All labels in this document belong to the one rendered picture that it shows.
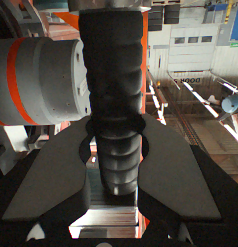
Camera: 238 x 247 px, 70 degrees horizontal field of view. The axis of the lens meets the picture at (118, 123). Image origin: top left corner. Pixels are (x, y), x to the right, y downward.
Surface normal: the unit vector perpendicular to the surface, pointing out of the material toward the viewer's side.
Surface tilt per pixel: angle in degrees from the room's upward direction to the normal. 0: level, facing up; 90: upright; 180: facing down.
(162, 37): 90
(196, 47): 90
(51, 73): 116
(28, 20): 45
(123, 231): 90
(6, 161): 90
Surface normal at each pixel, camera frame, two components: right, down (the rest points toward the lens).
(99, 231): -0.03, 0.50
